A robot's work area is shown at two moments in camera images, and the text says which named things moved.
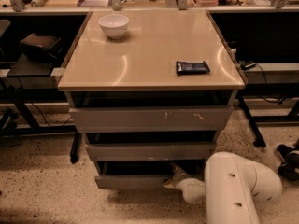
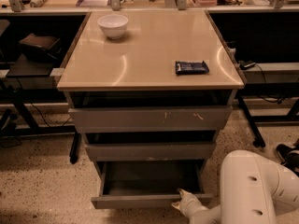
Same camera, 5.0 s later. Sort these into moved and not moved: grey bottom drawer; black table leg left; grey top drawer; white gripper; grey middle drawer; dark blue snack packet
Moved: grey bottom drawer; white gripper
Not moved: black table leg left; grey middle drawer; grey top drawer; dark blue snack packet
